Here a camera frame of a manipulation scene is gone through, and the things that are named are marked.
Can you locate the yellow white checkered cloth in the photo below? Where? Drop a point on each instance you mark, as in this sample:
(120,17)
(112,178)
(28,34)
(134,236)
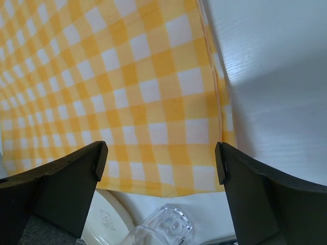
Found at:
(142,76)

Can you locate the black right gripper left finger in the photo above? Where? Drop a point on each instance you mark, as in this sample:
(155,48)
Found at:
(49,204)

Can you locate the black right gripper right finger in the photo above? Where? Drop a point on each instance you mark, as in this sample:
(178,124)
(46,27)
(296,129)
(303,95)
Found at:
(269,206)

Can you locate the cream round plate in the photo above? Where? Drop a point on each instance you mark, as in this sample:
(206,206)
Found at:
(108,222)

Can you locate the clear drinking glass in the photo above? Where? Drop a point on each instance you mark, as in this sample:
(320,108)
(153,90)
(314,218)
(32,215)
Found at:
(166,225)

